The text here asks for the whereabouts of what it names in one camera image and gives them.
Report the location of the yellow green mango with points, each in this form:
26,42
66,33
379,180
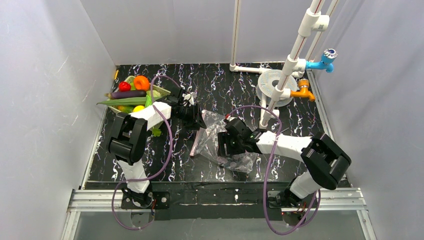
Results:
125,108

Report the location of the orange fruit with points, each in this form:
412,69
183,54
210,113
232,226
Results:
141,83

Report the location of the white pipe frame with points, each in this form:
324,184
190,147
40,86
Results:
312,21

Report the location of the green lettuce leaf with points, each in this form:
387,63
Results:
156,132

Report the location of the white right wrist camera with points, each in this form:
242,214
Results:
228,117

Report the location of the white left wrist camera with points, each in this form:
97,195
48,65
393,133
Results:
189,99

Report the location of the pale green cabbage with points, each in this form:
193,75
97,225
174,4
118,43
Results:
154,93

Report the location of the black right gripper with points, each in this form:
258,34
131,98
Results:
224,145

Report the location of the red pepper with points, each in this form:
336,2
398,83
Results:
124,86

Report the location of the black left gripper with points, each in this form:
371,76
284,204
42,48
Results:
195,117

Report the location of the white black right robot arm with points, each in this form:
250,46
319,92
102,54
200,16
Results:
325,161

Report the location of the clear zip top bag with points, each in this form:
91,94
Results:
206,146

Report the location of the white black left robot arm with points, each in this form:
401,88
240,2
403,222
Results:
128,137

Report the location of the blue faucet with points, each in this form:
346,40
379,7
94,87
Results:
326,62

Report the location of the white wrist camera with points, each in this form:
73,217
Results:
228,117
189,99

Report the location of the green ridged loofah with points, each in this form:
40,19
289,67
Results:
132,101

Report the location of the orange faucet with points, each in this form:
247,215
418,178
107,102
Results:
303,92

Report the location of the purple eggplant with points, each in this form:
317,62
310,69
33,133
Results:
126,94

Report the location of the yellow lemon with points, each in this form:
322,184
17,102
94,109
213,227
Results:
138,108

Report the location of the cream perforated plastic basket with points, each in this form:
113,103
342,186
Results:
130,80

